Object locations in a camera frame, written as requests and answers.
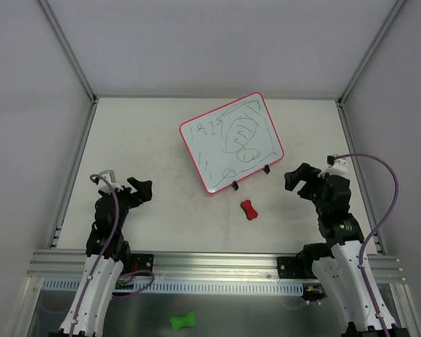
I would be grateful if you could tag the aluminium mounting rail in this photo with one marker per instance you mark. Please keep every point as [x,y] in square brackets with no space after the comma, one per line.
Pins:
[227,267]

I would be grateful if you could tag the green bone-shaped eraser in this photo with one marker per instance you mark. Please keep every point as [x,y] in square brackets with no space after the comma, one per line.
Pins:
[183,321]

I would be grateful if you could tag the red bone-shaped eraser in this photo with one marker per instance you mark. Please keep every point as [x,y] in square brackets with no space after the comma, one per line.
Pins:
[248,209]

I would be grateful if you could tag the red-framed small whiteboard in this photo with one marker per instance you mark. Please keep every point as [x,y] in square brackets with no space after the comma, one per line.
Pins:
[232,142]

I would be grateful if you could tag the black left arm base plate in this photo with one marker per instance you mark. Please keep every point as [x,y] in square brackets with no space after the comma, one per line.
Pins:
[138,262]

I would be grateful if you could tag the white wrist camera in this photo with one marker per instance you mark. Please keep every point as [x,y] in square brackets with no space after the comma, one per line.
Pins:
[107,182]
[336,166]

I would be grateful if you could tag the aluminium frame post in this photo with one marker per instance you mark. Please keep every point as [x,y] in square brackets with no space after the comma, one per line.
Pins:
[56,28]
[368,56]

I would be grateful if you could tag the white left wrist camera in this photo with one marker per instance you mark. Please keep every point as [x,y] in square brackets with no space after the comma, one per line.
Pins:
[107,182]

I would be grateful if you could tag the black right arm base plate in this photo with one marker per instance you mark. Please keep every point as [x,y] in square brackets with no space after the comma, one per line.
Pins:
[295,267]

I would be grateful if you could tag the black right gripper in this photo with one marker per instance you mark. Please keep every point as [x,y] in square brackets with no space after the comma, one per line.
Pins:
[309,184]

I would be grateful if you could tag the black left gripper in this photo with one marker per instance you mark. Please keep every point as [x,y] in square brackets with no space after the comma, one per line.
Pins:
[130,195]

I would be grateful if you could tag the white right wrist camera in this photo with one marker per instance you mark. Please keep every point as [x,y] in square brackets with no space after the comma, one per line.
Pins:
[336,166]

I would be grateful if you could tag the white slotted cable duct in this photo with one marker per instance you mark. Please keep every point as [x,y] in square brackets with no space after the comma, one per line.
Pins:
[275,288]

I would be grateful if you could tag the right aluminium frame post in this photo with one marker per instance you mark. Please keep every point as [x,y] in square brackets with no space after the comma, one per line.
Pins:
[368,56]

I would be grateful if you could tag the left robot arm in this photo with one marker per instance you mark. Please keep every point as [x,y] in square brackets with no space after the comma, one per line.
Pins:
[108,255]

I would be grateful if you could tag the left aluminium frame post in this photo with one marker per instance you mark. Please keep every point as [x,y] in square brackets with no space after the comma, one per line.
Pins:
[56,28]

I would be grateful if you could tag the black right whiteboard foot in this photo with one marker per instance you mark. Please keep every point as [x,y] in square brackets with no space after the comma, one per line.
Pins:
[267,169]

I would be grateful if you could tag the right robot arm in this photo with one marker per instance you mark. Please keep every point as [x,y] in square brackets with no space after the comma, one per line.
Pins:
[340,263]

